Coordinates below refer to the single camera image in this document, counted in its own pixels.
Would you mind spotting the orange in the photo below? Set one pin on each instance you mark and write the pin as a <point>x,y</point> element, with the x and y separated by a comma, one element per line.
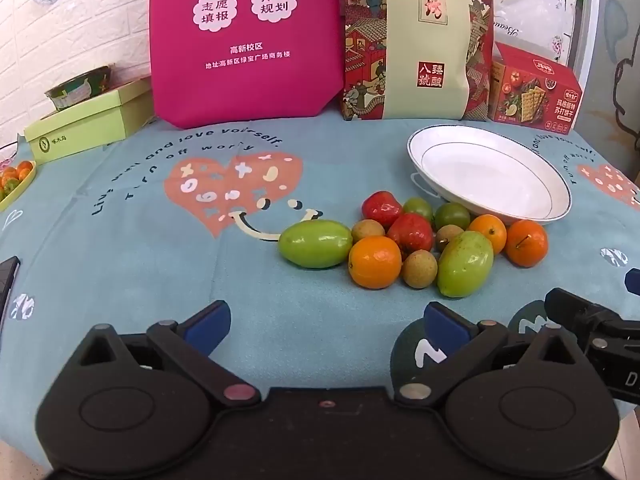
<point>375,262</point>
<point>487,230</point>
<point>525,243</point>

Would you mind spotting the large green oval fruit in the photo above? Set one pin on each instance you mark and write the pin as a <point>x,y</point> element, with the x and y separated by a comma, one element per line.
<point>315,243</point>
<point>465,265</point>

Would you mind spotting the brown longan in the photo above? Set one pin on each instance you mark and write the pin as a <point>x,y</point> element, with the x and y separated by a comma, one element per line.
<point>420,269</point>

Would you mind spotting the white plate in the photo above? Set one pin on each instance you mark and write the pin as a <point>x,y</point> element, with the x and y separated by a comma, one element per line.
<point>490,175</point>

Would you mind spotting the pile of small oranges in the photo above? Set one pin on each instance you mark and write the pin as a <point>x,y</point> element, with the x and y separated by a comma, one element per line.
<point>12,177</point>

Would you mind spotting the brown kiwi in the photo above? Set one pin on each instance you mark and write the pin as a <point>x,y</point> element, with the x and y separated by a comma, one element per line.
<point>367,230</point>
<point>446,236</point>

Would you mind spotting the floral sheet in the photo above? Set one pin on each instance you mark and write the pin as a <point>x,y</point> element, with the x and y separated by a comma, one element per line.
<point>530,5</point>

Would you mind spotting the red fruit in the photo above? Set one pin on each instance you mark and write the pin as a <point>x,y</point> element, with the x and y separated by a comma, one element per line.
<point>381,208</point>
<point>411,232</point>

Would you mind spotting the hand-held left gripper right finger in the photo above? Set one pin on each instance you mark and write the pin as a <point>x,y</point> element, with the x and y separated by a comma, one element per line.
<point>442,325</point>

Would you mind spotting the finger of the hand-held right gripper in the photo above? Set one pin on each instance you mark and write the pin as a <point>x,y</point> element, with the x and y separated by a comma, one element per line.
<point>575,312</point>
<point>633,286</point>

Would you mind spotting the magenta tote bag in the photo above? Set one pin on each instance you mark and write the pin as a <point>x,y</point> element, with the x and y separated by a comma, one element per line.
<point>240,75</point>

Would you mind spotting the black flat device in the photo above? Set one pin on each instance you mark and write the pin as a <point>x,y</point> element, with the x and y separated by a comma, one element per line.
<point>7,285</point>

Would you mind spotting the blue printed tablecloth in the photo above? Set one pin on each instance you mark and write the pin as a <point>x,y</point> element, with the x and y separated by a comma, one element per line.
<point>150,260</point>

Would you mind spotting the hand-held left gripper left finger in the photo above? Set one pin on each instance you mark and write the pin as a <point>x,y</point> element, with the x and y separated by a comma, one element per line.
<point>210,322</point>

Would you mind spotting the green patterned bowl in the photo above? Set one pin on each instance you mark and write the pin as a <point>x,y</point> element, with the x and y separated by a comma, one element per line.
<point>80,87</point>

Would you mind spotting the red patterned gift bag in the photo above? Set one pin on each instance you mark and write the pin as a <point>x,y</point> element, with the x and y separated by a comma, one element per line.
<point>425,50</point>

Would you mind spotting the small green round fruit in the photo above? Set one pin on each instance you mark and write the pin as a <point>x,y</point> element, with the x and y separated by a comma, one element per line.
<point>419,208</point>
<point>451,216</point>

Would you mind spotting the light green box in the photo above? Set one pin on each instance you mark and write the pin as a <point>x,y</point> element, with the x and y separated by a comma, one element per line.
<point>85,127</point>

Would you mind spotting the yellow-green tray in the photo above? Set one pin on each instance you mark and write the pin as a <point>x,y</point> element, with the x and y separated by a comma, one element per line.
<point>22,187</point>

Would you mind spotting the red cracker box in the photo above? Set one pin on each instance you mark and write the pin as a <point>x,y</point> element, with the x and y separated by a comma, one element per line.
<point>535,95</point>

